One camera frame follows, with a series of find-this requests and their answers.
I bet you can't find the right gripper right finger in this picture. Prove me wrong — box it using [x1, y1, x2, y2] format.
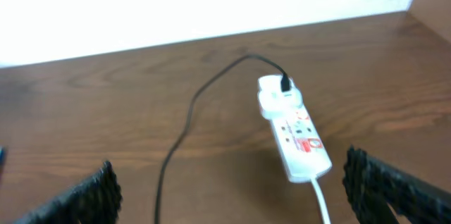
[342, 147, 450, 224]

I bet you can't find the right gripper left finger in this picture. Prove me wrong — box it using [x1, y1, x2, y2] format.
[15, 161, 123, 224]

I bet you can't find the white power strip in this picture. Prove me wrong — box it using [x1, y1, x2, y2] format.
[257, 74, 333, 185]

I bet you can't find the black USB charging cable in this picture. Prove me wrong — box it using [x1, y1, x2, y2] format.
[154, 54, 292, 224]

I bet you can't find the blue Samsung Galaxy smartphone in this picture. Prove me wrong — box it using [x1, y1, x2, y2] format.
[0, 147, 7, 172]

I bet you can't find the white USB charger plug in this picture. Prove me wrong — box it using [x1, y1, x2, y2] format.
[258, 84, 303, 120]

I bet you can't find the white power strip cord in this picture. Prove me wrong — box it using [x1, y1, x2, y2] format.
[310, 178, 332, 224]

